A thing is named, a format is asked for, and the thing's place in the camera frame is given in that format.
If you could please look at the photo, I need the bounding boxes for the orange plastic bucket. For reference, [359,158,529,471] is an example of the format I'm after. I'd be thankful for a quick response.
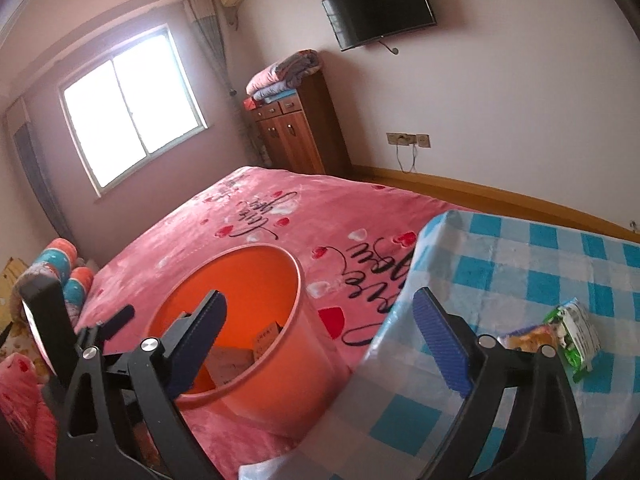
[145,243,361,418]

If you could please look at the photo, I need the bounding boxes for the brown wooden cabinet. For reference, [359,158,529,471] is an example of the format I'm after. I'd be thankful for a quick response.
[250,67,351,178]

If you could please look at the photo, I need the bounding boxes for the black wall television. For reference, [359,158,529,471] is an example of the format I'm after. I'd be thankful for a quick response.
[321,0,436,52]

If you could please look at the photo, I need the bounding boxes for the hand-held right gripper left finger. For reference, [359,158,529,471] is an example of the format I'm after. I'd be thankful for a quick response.
[55,290,228,480]

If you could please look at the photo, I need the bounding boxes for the bright window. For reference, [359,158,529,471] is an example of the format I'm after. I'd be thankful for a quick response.
[57,24,207,196]

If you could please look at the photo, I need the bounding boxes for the folded pink blanket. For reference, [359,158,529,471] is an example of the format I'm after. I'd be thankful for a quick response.
[246,64,296,101]

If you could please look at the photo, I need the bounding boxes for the pink floral quilt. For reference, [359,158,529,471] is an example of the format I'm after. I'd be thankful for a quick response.
[0,352,60,463]

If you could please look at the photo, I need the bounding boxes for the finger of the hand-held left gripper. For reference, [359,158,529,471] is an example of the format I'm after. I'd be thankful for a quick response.
[97,304,136,335]

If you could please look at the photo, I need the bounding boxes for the grey beige curtain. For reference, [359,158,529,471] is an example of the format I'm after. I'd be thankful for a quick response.
[182,0,273,168]
[4,97,76,246]

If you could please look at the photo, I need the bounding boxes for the orange teal striped pillow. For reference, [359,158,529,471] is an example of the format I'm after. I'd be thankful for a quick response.
[62,266,96,322]
[12,237,81,311]

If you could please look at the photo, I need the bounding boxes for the green white snack packet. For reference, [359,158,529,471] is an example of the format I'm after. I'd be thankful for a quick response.
[544,297,602,385]

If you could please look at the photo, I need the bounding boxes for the white plastic bag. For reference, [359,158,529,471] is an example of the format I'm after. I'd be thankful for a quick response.
[202,345,256,388]

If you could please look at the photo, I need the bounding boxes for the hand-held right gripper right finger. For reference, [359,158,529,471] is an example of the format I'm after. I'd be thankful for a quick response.
[412,287,586,480]

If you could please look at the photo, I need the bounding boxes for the pink printed blanket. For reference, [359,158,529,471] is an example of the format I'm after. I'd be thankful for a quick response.
[0,165,481,480]

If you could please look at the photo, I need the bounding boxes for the white charger cable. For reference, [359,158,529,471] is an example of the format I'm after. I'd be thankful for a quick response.
[395,142,419,174]

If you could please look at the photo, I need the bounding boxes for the yellow printed sheet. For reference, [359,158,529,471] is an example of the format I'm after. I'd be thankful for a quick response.
[0,255,32,361]

